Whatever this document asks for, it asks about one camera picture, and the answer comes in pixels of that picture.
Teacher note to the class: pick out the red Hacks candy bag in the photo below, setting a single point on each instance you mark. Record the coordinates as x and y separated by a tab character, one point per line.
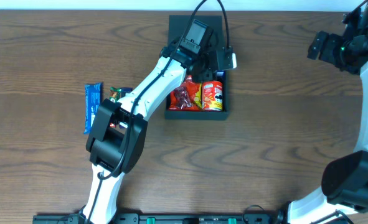
182	97

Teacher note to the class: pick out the blue Eclipse mint tin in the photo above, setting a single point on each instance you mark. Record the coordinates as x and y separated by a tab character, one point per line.
220	76

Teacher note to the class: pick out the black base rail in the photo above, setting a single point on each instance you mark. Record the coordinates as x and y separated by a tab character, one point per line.
134	218

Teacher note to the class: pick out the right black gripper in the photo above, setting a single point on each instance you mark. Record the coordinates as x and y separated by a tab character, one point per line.
317	45

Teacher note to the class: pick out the black gift box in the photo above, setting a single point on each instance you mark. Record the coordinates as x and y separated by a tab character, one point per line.
177	24

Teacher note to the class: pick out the yellow Hacks candy bag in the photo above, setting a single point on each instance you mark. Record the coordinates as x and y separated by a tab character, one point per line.
197	97

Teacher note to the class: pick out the red KitKat bar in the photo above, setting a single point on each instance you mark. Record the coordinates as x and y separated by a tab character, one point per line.
114	94

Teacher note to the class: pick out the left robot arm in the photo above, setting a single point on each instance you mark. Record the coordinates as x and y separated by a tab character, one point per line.
118	132

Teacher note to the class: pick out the blue snack bar wrapper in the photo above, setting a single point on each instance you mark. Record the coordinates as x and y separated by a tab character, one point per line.
93	94

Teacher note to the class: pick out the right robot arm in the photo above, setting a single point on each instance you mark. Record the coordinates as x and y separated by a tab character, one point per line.
344	185

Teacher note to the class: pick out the red Pringles can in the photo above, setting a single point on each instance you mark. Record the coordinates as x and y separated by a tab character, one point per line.
212	96

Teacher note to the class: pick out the dark blue chocolate bar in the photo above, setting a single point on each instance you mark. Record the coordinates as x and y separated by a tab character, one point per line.
124	91

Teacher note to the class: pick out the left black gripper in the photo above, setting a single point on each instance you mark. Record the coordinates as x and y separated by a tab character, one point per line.
207	73

